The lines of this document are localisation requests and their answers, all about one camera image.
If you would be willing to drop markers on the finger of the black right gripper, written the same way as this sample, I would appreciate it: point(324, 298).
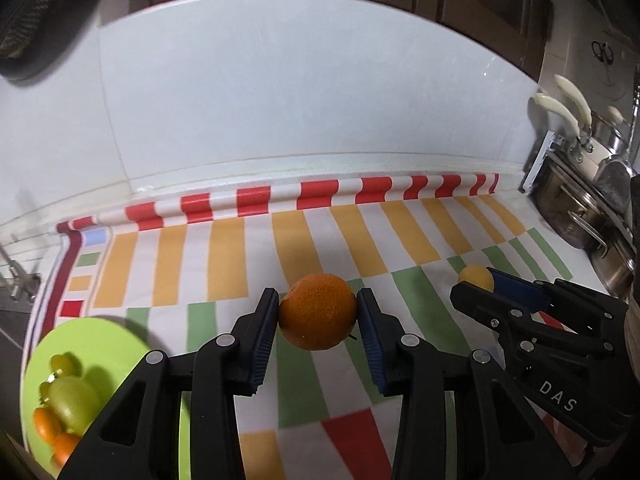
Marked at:
point(574, 306)
point(495, 309)

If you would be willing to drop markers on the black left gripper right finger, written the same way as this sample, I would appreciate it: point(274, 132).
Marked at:
point(463, 403)

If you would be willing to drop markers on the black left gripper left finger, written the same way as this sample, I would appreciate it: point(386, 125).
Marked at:
point(136, 435)

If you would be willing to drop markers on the large green apple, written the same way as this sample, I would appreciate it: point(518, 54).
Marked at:
point(74, 403)

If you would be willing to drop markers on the large orange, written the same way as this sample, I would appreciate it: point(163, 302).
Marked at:
point(63, 447)

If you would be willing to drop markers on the small yellow lemon fruit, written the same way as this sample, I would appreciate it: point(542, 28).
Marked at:
point(478, 276)

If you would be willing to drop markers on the small orange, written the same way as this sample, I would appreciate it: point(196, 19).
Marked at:
point(46, 424)

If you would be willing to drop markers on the dark green-yellow citrus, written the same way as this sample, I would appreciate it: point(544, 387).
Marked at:
point(62, 365)

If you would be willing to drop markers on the orange with stem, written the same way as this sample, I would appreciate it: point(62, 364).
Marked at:
point(318, 312)

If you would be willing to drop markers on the yellow-green apple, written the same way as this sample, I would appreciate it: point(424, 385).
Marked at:
point(44, 389)

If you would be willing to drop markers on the stainless steel pot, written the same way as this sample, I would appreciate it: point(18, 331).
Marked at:
point(571, 211)

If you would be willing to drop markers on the lime green plate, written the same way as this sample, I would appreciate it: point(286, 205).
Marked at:
point(106, 353)

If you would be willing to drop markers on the striped colourful tablecloth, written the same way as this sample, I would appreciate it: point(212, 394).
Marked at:
point(180, 271)

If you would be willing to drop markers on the steel faucet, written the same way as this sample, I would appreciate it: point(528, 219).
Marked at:
point(21, 285)

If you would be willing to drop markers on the dark hanging colander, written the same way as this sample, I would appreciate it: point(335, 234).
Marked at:
point(34, 33)

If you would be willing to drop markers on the white dish rack bracket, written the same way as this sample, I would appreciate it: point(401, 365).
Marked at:
point(550, 141)

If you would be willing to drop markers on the cream handled utensil front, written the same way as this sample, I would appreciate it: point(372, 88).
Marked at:
point(573, 125)

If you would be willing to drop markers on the cream handled utensil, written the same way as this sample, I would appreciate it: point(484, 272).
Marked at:
point(573, 125)
point(571, 91)

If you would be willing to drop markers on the cream handled utensil rear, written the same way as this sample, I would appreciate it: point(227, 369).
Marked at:
point(571, 91)

